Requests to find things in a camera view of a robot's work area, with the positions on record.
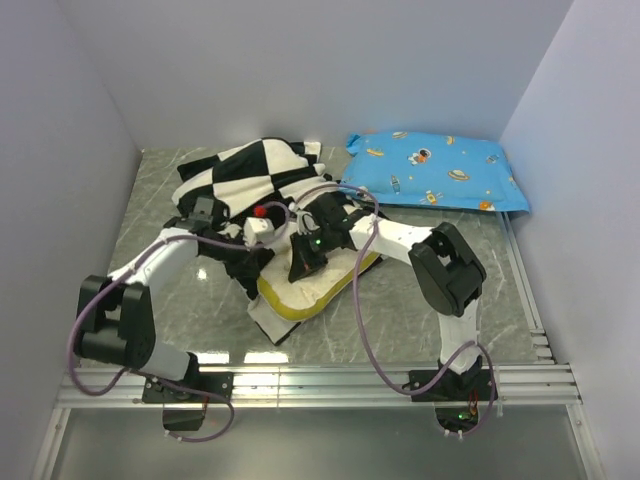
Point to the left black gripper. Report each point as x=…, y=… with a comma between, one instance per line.
x=246, y=266

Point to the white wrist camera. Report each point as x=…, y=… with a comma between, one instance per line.
x=257, y=228
x=306, y=223

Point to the aluminium mounting rail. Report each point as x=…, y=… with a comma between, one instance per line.
x=341, y=386

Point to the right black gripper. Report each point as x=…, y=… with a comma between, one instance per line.
x=304, y=263

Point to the black white checkered pillowcase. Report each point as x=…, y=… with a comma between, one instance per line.
x=268, y=170

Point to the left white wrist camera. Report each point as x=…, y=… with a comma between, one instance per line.
x=257, y=228

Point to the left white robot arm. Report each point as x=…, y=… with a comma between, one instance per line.
x=115, y=322

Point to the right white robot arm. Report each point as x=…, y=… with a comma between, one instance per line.
x=449, y=274

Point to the cream yellow pillow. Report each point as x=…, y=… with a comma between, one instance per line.
x=301, y=300

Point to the blue space print pillow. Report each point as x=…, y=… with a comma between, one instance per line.
x=433, y=171

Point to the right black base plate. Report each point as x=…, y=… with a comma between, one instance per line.
x=470, y=386

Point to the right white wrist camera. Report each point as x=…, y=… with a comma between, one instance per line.
x=306, y=223

